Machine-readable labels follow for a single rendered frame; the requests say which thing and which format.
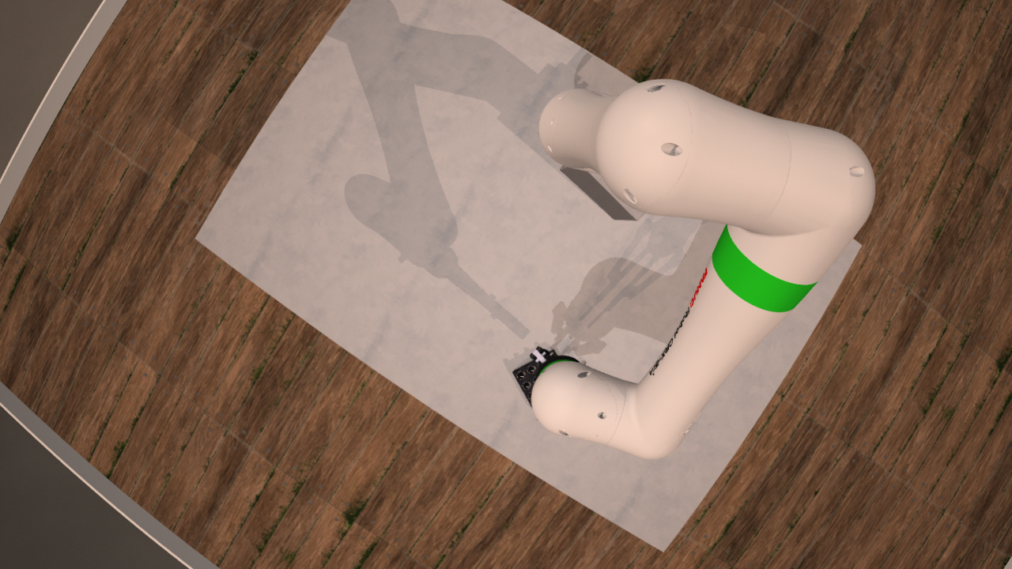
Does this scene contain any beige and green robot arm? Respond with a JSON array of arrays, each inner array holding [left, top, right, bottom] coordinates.
[[531, 79, 875, 460]]

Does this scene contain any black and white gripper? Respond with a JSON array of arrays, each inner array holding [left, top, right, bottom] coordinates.
[[530, 346, 557, 365]]

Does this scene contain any black square panel with knobs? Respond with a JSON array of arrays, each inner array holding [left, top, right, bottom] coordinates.
[[512, 360, 540, 408]]

